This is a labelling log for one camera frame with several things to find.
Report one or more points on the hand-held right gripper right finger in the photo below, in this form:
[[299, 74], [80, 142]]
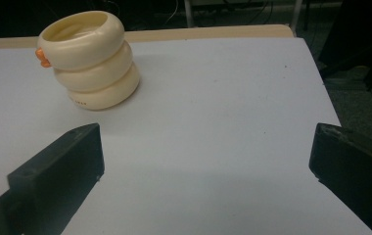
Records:
[[353, 176]]

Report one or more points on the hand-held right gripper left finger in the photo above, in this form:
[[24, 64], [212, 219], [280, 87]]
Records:
[[60, 169]]

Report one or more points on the cream ringed pen holder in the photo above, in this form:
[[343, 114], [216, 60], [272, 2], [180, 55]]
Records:
[[96, 75]]

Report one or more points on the white table mat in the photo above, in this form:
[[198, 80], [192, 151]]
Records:
[[207, 114]]

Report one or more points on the wooden table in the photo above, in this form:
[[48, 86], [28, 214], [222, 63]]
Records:
[[207, 32]]

